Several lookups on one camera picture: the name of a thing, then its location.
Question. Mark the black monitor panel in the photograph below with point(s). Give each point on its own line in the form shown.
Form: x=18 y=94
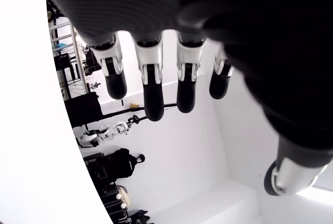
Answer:
x=83 y=108

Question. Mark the small blue item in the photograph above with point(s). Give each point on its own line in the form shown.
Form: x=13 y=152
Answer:
x=60 y=46

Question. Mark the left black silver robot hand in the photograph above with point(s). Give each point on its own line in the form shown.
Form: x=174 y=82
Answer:
x=208 y=5

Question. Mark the beige rounded object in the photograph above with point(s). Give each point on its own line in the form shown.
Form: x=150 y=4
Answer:
x=123 y=195

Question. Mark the black swivel chair base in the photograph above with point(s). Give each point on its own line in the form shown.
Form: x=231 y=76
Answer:
x=139 y=216

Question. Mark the metal shelf rack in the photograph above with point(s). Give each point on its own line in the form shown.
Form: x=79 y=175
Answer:
x=78 y=60

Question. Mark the white silver humanoid robot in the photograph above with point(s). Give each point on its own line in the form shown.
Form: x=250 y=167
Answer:
x=118 y=127

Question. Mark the black stacked chair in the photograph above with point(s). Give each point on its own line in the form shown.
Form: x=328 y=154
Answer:
x=99 y=168

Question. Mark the black gantry pole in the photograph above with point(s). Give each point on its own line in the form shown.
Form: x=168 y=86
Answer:
x=117 y=112

